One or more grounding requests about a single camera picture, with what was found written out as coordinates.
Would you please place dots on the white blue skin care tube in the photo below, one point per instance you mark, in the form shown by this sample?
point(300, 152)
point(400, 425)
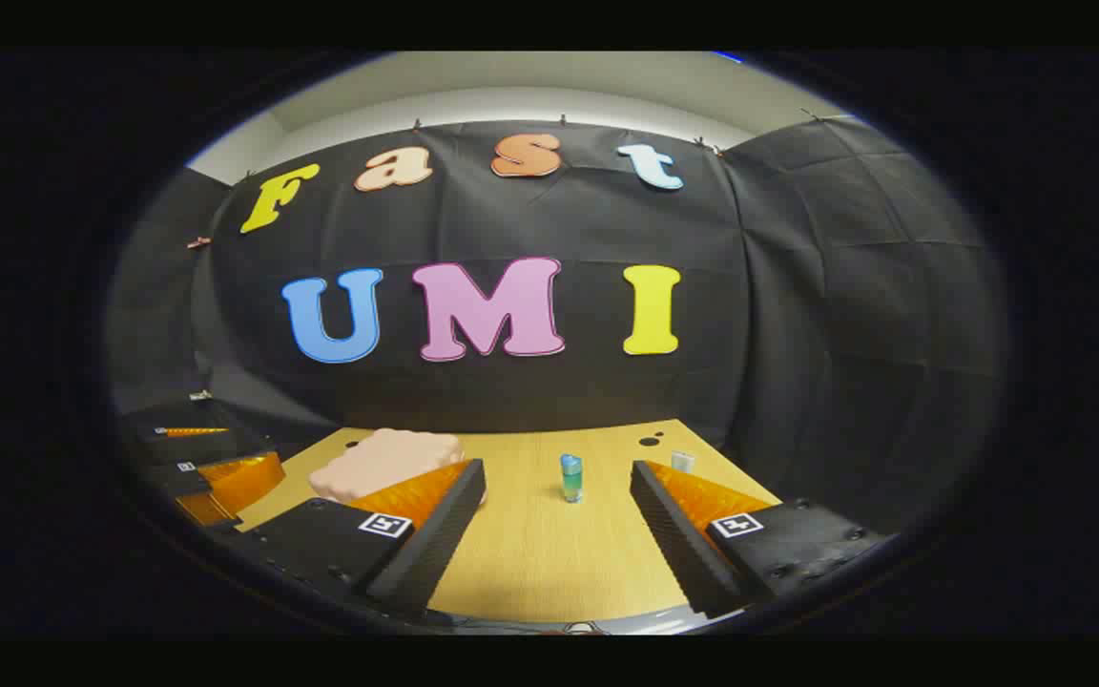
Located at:
point(682, 463)

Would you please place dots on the blue skin care bottle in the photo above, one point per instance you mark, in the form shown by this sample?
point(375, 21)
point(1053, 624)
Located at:
point(571, 477)

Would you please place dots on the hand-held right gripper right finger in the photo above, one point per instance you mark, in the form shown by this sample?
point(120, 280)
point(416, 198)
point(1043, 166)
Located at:
point(673, 534)

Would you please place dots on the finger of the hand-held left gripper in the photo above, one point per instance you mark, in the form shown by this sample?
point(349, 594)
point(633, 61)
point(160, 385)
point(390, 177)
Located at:
point(173, 480)
point(206, 447)

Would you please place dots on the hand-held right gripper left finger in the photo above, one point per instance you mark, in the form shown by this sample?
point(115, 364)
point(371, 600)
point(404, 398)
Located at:
point(435, 544)

